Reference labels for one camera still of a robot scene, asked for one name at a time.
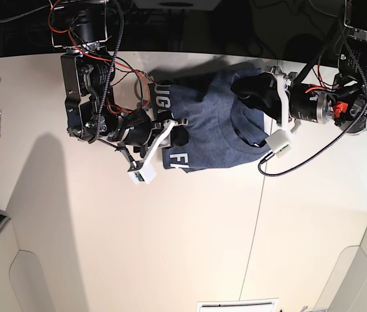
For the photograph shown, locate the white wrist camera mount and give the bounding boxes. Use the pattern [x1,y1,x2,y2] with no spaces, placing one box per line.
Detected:
[120,118,188,185]
[265,66,301,158]

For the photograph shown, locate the white panel lower left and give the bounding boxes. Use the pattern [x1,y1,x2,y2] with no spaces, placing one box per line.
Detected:
[0,218,56,311]

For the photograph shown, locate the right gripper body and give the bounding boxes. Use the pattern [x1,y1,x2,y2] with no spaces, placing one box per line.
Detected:
[112,110,173,153]

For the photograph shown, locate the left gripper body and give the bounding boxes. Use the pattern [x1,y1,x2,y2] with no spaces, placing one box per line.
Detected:
[288,83,335,124]

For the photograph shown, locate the blue grey t-shirt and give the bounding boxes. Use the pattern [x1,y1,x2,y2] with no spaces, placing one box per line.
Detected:
[149,66,269,173]

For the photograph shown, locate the white framed tray bottom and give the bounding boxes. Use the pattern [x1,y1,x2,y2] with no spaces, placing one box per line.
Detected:
[196,298,279,312]

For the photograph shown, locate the white panel lower right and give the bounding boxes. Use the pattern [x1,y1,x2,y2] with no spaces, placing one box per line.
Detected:
[312,228,367,311]

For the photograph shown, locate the white panel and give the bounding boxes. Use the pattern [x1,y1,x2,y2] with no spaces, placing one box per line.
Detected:
[0,218,56,311]
[312,228,367,311]

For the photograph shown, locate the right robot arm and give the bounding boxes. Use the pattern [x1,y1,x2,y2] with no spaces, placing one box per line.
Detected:
[47,1,173,156]

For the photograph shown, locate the grey cables on floor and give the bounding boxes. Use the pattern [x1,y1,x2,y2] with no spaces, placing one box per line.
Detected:
[251,0,343,56]

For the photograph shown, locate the braided camera cable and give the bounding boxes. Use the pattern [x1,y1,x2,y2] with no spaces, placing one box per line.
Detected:
[94,0,138,170]
[257,29,367,178]

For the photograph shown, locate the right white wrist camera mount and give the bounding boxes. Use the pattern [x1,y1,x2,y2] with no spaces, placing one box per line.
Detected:
[120,118,188,185]

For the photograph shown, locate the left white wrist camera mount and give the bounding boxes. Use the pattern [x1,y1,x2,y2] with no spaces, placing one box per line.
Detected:
[265,66,301,158]

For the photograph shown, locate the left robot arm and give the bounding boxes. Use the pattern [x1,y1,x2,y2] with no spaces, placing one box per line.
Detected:
[231,1,367,135]

